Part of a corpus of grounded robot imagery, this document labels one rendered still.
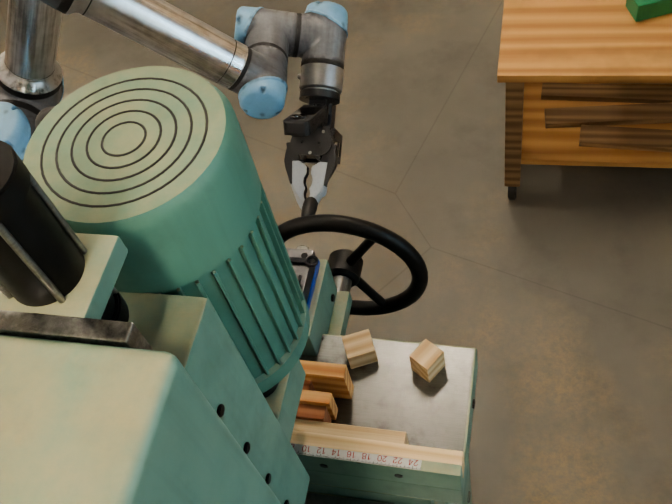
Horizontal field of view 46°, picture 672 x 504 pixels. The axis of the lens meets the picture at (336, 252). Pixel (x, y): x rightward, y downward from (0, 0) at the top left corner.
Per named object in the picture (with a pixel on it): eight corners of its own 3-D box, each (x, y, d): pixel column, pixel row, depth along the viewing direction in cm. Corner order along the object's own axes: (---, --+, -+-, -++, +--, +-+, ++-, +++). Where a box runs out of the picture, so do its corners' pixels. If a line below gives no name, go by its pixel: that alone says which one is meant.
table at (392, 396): (485, 311, 123) (485, 291, 118) (465, 505, 106) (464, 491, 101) (134, 283, 137) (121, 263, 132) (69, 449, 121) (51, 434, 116)
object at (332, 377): (354, 386, 112) (346, 364, 107) (351, 399, 111) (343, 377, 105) (204, 370, 118) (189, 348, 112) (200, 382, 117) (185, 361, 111)
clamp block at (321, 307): (340, 290, 126) (330, 258, 118) (323, 365, 118) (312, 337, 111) (253, 283, 129) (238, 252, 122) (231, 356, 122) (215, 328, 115)
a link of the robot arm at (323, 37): (299, 11, 140) (346, 17, 142) (294, 71, 140) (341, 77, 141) (304, -5, 133) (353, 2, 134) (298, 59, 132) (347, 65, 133)
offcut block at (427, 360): (427, 352, 113) (425, 338, 110) (445, 365, 112) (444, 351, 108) (411, 369, 112) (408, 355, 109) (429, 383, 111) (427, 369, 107)
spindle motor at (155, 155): (325, 271, 89) (257, 60, 63) (290, 416, 79) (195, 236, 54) (181, 261, 93) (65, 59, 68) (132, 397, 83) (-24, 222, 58)
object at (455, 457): (464, 464, 103) (463, 450, 99) (463, 479, 102) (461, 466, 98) (62, 413, 118) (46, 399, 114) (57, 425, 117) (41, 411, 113)
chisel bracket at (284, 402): (309, 378, 105) (296, 348, 98) (285, 481, 97) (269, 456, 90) (256, 372, 106) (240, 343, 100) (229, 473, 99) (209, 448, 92)
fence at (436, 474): (463, 479, 102) (461, 464, 98) (462, 491, 101) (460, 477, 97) (57, 425, 117) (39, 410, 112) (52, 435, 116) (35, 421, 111)
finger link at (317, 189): (330, 218, 138) (335, 166, 138) (322, 214, 132) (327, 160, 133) (313, 216, 139) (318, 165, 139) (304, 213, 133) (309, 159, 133)
